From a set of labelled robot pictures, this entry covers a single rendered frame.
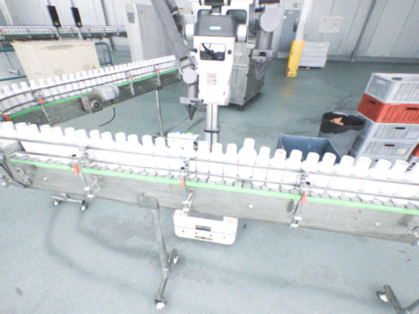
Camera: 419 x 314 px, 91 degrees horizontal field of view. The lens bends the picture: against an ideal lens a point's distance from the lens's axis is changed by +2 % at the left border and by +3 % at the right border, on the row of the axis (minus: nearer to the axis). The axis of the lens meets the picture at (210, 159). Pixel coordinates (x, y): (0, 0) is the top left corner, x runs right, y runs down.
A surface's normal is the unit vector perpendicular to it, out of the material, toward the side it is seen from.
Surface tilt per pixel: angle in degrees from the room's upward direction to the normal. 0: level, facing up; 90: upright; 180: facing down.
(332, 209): 90
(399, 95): 90
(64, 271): 0
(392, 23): 90
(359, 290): 0
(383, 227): 90
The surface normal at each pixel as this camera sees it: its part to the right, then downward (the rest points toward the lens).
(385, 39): -0.16, 0.55
